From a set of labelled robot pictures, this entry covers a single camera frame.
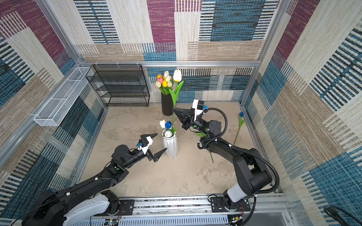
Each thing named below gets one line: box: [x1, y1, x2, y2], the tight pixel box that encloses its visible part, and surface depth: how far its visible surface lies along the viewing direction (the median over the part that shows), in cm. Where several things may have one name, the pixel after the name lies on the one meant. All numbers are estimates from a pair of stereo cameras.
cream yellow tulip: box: [169, 68, 184, 130], surface depth 55 cm
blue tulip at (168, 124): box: [164, 121, 173, 130], surface depth 70 cm
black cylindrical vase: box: [161, 92, 174, 116], surface depth 109 cm
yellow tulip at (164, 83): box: [162, 80, 168, 88], surface depth 91 cm
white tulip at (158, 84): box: [155, 80, 162, 89], surface depth 90 cm
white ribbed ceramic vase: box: [162, 129, 179, 159], surface depth 78 cm
